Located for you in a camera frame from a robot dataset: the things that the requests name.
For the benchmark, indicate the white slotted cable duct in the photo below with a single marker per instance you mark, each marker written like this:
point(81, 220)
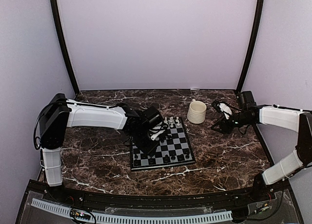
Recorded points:
point(131, 216)

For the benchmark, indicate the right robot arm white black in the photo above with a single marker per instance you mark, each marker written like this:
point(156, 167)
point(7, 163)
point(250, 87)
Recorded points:
point(288, 133)

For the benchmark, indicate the left black frame post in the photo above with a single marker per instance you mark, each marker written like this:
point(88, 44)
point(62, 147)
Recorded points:
point(63, 46)

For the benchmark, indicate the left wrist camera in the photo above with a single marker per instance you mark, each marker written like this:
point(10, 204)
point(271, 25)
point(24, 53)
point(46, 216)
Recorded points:
point(153, 123)

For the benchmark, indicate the right black frame post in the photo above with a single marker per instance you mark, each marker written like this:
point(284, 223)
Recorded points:
point(251, 45)

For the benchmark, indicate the white rook far corner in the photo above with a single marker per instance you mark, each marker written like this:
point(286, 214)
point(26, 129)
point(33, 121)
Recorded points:
point(177, 120)

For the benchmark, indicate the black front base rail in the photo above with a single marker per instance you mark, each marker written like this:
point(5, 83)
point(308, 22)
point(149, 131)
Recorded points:
point(237, 200)

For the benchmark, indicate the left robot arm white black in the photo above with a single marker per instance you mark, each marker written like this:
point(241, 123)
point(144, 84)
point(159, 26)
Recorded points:
point(62, 116)

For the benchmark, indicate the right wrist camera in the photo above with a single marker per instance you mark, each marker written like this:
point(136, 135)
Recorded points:
point(245, 101)

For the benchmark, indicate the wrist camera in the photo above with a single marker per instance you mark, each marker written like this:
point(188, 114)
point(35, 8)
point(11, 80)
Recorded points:
point(153, 123)
point(245, 101)

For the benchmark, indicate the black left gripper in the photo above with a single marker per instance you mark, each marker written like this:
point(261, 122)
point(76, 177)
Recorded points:
point(149, 150)

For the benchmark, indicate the black frame post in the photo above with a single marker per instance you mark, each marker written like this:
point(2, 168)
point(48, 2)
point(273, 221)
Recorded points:
point(251, 45)
point(63, 46)

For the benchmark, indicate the cream ceramic mug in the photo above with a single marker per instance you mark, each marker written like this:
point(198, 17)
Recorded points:
point(197, 112)

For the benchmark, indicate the black white chessboard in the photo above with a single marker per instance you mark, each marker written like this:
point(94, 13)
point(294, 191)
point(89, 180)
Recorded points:
point(176, 143)

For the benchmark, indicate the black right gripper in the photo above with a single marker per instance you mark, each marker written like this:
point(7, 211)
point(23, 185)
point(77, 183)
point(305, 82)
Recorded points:
point(226, 128)

